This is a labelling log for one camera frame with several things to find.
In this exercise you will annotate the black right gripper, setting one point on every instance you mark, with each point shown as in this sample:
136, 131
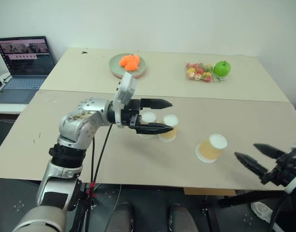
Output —
287, 168

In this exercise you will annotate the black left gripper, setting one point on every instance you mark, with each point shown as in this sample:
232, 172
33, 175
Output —
128, 118

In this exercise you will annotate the black stand under arm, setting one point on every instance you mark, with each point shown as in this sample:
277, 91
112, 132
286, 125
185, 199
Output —
84, 207

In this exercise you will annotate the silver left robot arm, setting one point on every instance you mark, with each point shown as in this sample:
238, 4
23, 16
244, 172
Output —
73, 125

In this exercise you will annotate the tan paper cup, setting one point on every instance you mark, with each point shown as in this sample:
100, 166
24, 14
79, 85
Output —
209, 149
149, 117
171, 120

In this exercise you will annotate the white crumpled plastic bag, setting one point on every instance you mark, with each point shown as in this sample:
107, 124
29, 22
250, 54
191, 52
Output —
261, 211

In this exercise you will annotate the orange plush toy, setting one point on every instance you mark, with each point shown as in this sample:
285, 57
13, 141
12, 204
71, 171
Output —
129, 62

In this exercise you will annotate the clear bag of colourful candies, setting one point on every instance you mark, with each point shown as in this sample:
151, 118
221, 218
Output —
198, 72

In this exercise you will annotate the green plate with pink rim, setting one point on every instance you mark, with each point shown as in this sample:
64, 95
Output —
115, 66

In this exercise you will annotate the green apple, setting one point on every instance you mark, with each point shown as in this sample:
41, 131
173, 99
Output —
222, 68

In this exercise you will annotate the small black scrap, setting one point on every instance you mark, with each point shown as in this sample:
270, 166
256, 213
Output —
84, 52

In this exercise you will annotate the dark rounded shape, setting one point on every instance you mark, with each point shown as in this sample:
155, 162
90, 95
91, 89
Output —
183, 218
121, 218

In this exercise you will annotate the open grey laptop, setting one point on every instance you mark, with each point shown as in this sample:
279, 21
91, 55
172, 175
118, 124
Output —
24, 62

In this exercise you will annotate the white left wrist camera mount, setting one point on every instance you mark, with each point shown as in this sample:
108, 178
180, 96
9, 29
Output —
125, 89

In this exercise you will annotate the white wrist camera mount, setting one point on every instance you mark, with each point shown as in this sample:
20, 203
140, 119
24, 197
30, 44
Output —
295, 184
125, 89

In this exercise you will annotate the black metal table frame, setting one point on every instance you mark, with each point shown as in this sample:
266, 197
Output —
249, 197

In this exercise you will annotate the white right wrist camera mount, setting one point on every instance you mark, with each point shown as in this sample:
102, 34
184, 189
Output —
295, 184

